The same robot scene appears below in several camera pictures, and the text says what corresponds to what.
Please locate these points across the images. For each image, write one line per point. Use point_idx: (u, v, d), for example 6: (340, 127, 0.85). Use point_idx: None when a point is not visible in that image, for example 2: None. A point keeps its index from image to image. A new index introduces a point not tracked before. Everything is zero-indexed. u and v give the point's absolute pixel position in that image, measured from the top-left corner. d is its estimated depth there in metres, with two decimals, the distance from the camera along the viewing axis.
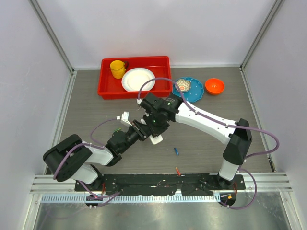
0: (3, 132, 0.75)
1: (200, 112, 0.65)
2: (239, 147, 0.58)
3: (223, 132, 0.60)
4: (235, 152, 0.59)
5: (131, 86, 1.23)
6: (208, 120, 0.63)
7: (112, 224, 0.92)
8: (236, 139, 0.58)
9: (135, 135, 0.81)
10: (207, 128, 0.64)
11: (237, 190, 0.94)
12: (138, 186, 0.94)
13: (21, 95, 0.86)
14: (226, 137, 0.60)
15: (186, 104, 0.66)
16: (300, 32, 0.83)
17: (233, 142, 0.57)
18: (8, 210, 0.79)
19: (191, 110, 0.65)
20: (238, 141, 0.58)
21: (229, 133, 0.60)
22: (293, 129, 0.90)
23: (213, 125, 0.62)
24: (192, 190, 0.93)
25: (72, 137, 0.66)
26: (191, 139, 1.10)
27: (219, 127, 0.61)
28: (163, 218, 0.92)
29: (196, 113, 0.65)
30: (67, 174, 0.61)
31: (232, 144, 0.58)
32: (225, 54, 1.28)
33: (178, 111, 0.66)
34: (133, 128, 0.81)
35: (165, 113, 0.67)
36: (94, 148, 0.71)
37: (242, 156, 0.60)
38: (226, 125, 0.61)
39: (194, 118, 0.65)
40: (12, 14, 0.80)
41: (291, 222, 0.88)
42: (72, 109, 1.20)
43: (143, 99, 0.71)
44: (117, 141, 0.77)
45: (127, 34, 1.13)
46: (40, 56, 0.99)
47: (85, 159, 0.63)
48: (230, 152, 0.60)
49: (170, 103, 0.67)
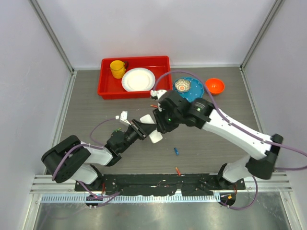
0: (3, 132, 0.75)
1: (234, 123, 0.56)
2: (273, 166, 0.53)
3: (258, 148, 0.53)
4: (267, 168, 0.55)
5: (131, 86, 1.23)
6: (242, 132, 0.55)
7: (112, 224, 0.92)
8: (273, 157, 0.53)
9: (135, 134, 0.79)
10: (239, 140, 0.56)
11: (237, 190, 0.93)
12: (138, 186, 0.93)
13: (21, 96, 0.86)
14: (260, 154, 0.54)
15: (217, 112, 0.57)
16: (300, 32, 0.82)
17: (268, 159, 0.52)
18: (8, 210, 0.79)
19: (223, 120, 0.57)
20: (274, 159, 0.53)
21: (265, 150, 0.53)
22: (293, 129, 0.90)
23: (247, 138, 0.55)
24: (192, 190, 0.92)
25: (71, 137, 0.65)
26: (191, 139, 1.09)
27: (254, 142, 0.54)
28: (163, 218, 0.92)
29: (230, 123, 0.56)
30: (65, 175, 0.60)
31: (266, 161, 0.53)
32: (225, 54, 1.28)
33: (209, 120, 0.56)
34: (132, 127, 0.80)
35: (193, 120, 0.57)
36: (94, 149, 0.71)
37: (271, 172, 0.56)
38: (263, 141, 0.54)
39: (226, 128, 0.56)
40: (12, 14, 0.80)
41: (291, 222, 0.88)
42: (72, 109, 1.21)
43: (167, 97, 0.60)
44: (116, 142, 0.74)
45: (127, 34, 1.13)
46: (40, 56, 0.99)
47: (84, 160, 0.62)
48: (261, 166, 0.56)
49: (200, 109, 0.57)
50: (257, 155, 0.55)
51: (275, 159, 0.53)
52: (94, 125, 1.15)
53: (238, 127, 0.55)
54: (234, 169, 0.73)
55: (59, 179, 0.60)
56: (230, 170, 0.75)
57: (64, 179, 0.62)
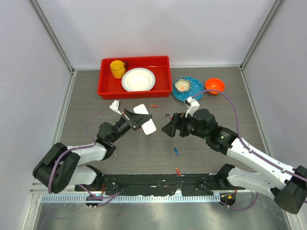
0: (3, 132, 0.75)
1: (254, 151, 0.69)
2: (295, 197, 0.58)
3: (278, 177, 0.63)
4: (290, 201, 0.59)
5: (131, 86, 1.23)
6: (264, 162, 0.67)
7: (112, 224, 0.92)
8: (293, 187, 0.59)
9: (125, 125, 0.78)
10: (261, 168, 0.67)
11: (236, 190, 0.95)
12: (138, 186, 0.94)
13: (21, 96, 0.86)
14: (280, 182, 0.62)
15: (240, 141, 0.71)
16: (300, 32, 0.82)
17: (289, 189, 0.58)
18: (8, 209, 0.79)
19: (245, 147, 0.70)
20: (295, 190, 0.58)
21: (285, 179, 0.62)
22: (293, 129, 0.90)
23: (268, 167, 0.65)
24: (192, 190, 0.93)
25: (55, 145, 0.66)
26: (191, 139, 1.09)
27: (275, 171, 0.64)
28: (163, 218, 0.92)
29: (250, 151, 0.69)
30: (61, 183, 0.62)
31: (288, 192, 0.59)
32: (224, 54, 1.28)
33: (231, 146, 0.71)
34: (123, 118, 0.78)
35: (218, 145, 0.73)
36: (82, 150, 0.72)
37: (298, 207, 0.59)
38: (282, 170, 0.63)
39: (247, 155, 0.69)
40: (12, 14, 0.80)
41: (291, 222, 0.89)
42: (72, 109, 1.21)
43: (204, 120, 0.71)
44: (106, 134, 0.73)
45: (127, 34, 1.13)
46: (40, 56, 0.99)
47: (75, 165, 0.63)
48: (283, 198, 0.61)
49: (224, 137, 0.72)
50: (278, 184, 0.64)
51: (297, 191, 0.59)
52: (94, 125, 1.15)
53: (257, 155, 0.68)
54: (250, 181, 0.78)
55: (56, 189, 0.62)
56: (245, 179, 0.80)
57: (62, 187, 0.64)
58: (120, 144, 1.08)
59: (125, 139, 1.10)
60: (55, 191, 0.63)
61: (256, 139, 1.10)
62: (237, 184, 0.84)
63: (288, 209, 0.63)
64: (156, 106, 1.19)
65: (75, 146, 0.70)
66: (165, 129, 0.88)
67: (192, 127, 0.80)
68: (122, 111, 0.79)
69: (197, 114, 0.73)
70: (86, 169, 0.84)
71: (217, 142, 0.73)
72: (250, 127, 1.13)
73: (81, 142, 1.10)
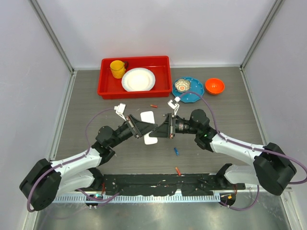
0: (3, 132, 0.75)
1: (230, 139, 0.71)
2: (266, 171, 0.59)
3: (250, 155, 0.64)
4: (265, 176, 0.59)
5: (131, 86, 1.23)
6: (238, 146, 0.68)
7: (111, 224, 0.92)
8: (262, 161, 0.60)
9: (128, 132, 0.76)
10: (238, 153, 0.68)
11: (236, 190, 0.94)
12: (138, 186, 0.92)
13: (21, 95, 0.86)
14: (252, 159, 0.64)
15: (219, 135, 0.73)
16: (300, 32, 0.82)
17: (259, 163, 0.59)
18: (8, 210, 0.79)
19: (221, 138, 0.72)
20: (265, 164, 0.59)
21: (254, 155, 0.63)
22: (293, 128, 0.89)
23: (241, 148, 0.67)
24: (192, 190, 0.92)
25: (40, 163, 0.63)
26: (190, 140, 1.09)
27: (247, 150, 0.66)
28: (163, 218, 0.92)
29: (226, 140, 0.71)
30: (42, 201, 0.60)
31: (258, 166, 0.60)
32: (224, 54, 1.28)
33: (212, 140, 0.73)
34: (126, 124, 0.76)
35: (203, 143, 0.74)
36: (69, 165, 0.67)
37: (275, 182, 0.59)
38: (253, 148, 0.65)
39: (224, 144, 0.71)
40: (12, 14, 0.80)
41: (291, 222, 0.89)
42: (72, 109, 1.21)
43: (199, 121, 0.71)
44: (105, 138, 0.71)
45: (128, 33, 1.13)
46: (40, 56, 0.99)
47: (56, 185, 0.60)
48: (261, 177, 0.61)
49: (207, 134, 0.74)
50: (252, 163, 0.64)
51: (267, 164, 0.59)
52: (94, 124, 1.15)
53: (232, 142, 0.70)
54: (244, 174, 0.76)
55: (39, 207, 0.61)
56: (239, 173, 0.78)
57: (44, 204, 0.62)
58: (120, 144, 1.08)
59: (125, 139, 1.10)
60: (38, 208, 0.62)
61: (257, 139, 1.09)
62: (235, 180, 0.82)
63: (272, 189, 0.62)
64: (156, 106, 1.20)
65: (60, 163, 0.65)
66: (156, 134, 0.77)
67: (184, 126, 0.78)
68: (126, 117, 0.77)
69: (194, 115, 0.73)
70: (82, 174, 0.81)
71: (203, 140, 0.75)
72: (250, 127, 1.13)
73: (81, 143, 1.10)
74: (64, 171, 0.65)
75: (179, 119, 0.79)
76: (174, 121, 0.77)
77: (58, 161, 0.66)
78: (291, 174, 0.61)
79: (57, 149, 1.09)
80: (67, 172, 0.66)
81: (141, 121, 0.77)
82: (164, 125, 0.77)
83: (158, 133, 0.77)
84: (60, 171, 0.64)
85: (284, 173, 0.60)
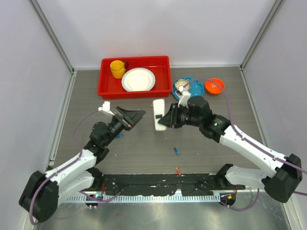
0: (3, 132, 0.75)
1: (247, 138, 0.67)
2: (285, 185, 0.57)
3: (269, 164, 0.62)
4: (280, 189, 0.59)
5: (131, 86, 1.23)
6: (256, 150, 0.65)
7: (111, 224, 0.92)
8: (283, 175, 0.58)
9: (119, 125, 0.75)
10: (253, 157, 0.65)
11: (236, 190, 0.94)
12: (138, 186, 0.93)
13: (21, 95, 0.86)
14: (271, 169, 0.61)
15: (233, 128, 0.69)
16: (300, 31, 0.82)
17: (280, 177, 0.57)
18: (8, 211, 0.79)
19: (238, 135, 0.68)
20: (285, 178, 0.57)
21: (276, 166, 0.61)
22: (293, 128, 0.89)
23: (260, 155, 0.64)
24: (192, 190, 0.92)
25: (34, 176, 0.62)
26: (190, 140, 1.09)
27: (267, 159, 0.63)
28: (163, 218, 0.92)
29: (242, 138, 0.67)
30: (45, 212, 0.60)
31: (277, 179, 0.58)
32: (224, 54, 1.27)
33: (224, 133, 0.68)
34: (116, 118, 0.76)
35: (211, 132, 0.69)
36: (64, 172, 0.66)
37: (287, 195, 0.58)
38: (274, 157, 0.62)
39: (240, 143, 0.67)
40: (12, 14, 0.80)
41: (291, 222, 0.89)
42: (72, 109, 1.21)
43: (196, 106, 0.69)
44: (100, 133, 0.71)
45: (128, 33, 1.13)
46: (40, 56, 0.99)
47: (55, 194, 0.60)
48: (274, 188, 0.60)
49: (217, 123, 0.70)
50: (269, 172, 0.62)
51: (287, 178, 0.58)
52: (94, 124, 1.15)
53: (250, 143, 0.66)
54: (245, 176, 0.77)
55: (43, 219, 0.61)
56: (241, 174, 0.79)
57: (48, 214, 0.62)
58: (120, 144, 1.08)
59: (125, 139, 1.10)
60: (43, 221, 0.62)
61: (257, 139, 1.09)
62: (235, 181, 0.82)
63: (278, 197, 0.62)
64: None
65: (54, 172, 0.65)
66: (163, 121, 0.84)
67: (186, 117, 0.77)
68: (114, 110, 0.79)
69: (191, 101, 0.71)
70: (80, 177, 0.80)
71: (210, 129, 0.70)
72: (250, 127, 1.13)
73: (81, 143, 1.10)
74: (60, 179, 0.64)
75: (183, 109, 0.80)
76: (176, 111, 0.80)
77: (53, 171, 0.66)
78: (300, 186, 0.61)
79: (57, 149, 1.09)
80: (64, 180, 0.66)
81: (128, 111, 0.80)
82: (169, 114, 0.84)
83: (165, 121, 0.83)
84: (56, 179, 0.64)
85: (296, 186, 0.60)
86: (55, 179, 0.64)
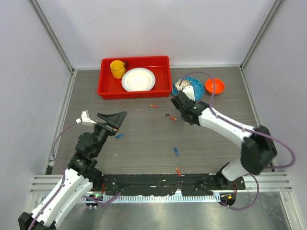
0: (3, 132, 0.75)
1: (221, 116, 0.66)
2: (252, 152, 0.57)
3: (238, 135, 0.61)
4: (249, 157, 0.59)
5: (131, 86, 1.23)
6: (228, 124, 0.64)
7: (111, 224, 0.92)
8: (250, 142, 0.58)
9: (104, 132, 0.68)
10: (228, 132, 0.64)
11: (237, 190, 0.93)
12: (138, 186, 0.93)
13: (21, 95, 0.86)
14: (240, 139, 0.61)
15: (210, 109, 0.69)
16: (300, 31, 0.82)
17: (246, 144, 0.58)
18: (8, 211, 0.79)
19: (212, 114, 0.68)
20: (251, 145, 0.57)
21: (243, 136, 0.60)
22: (293, 128, 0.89)
23: (231, 128, 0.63)
24: (192, 190, 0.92)
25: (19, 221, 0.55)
26: (190, 140, 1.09)
27: (236, 131, 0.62)
28: (163, 218, 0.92)
29: (217, 116, 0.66)
30: None
31: (244, 147, 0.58)
32: (224, 54, 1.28)
33: (201, 114, 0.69)
34: (99, 125, 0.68)
35: (191, 116, 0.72)
36: (50, 206, 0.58)
37: (258, 163, 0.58)
38: (243, 129, 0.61)
39: (215, 121, 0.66)
40: (12, 14, 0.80)
41: (291, 222, 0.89)
42: (72, 109, 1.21)
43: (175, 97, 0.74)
44: (86, 144, 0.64)
45: (128, 33, 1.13)
46: (40, 56, 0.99)
47: None
48: (245, 157, 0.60)
49: (195, 107, 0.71)
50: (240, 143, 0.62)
51: (253, 145, 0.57)
52: None
53: (223, 120, 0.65)
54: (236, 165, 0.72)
55: None
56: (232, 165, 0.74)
57: None
58: (120, 144, 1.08)
59: (125, 139, 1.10)
60: None
61: None
62: (231, 176, 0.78)
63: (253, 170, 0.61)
64: (156, 106, 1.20)
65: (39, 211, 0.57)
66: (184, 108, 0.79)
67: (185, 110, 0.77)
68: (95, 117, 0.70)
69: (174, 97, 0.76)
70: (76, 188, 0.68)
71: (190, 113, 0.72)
72: None
73: None
74: (46, 216, 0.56)
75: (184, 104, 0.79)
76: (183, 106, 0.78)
77: (38, 209, 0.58)
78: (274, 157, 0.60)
79: (57, 149, 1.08)
80: (52, 214, 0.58)
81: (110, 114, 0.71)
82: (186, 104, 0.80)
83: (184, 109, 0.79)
84: (42, 219, 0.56)
85: (268, 156, 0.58)
86: (41, 218, 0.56)
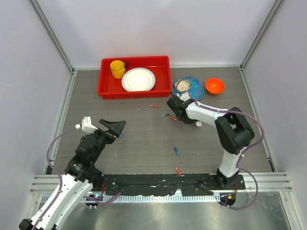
0: (3, 132, 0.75)
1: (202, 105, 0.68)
2: (225, 130, 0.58)
3: (214, 116, 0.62)
4: (224, 136, 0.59)
5: (131, 86, 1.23)
6: (206, 110, 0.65)
7: (111, 224, 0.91)
8: (223, 120, 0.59)
9: (104, 137, 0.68)
10: (207, 118, 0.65)
11: (236, 190, 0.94)
12: (138, 186, 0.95)
13: (21, 95, 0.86)
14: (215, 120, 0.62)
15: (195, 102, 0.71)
16: (300, 31, 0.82)
17: (219, 121, 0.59)
18: (8, 211, 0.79)
19: (195, 104, 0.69)
20: (224, 123, 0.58)
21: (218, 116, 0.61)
22: (293, 128, 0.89)
23: (208, 112, 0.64)
24: (192, 190, 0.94)
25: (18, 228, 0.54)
26: (190, 140, 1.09)
27: (212, 113, 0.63)
28: (163, 218, 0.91)
29: (199, 106, 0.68)
30: None
31: (218, 124, 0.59)
32: (224, 54, 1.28)
33: (187, 106, 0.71)
34: (99, 130, 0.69)
35: (180, 110, 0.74)
36: (49, 212, 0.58)
37: (233, 141, 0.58)
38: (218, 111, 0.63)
39: (196, 109, 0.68)
40: (12, 13, 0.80)
41: (291, 222, 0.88)
42: (72, 109, 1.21)
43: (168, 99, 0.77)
44: (88, 146, 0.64)
45: (127, 33, 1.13)
46: (40, 55, 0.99)
47: None
48: (222, 137, 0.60)
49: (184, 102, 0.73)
50: None
51: (227, 123, 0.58)
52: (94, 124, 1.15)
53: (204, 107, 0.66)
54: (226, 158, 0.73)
55: None
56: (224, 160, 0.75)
57: None
58: (120, 144, 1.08)
59: (124, 139, 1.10)
60: None
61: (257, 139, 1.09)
62: (226, 171, 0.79)
63: (231, 150, 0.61)
64: (156, 106, 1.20)
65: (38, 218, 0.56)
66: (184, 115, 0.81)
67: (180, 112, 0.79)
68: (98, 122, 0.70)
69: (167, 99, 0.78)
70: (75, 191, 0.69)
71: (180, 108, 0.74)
72: None
73: None
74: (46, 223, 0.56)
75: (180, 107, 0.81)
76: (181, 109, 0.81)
77: (37, 215, 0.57)
78: (250, 137, 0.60)
79: (57, 148, 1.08)
80: (51, 220, 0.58)
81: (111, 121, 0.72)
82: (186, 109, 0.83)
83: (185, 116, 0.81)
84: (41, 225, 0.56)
85: (243, 135, 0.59)
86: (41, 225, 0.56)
